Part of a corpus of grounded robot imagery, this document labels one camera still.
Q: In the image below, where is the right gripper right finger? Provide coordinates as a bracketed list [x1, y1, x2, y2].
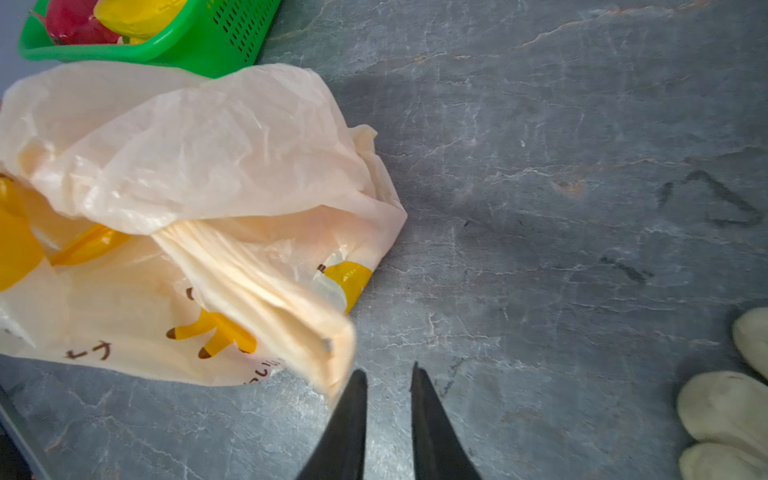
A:
[410, 363, 481, 480]

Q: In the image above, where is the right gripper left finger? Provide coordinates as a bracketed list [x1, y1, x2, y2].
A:
[296, 369, 368, 480]

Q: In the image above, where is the beige plastic bag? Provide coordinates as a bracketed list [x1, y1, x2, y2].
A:
[1, 61, 407, 399]

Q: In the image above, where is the yellow banana bunch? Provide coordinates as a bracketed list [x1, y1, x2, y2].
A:
[1, 176, 131, 291]
[93, 0, 187, 43]

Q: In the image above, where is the green plastic basket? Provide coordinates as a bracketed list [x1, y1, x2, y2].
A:
[18, 0, 280, 78]

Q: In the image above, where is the pink dragon fruit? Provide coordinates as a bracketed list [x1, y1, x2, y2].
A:
[35, 0, 120, 45]

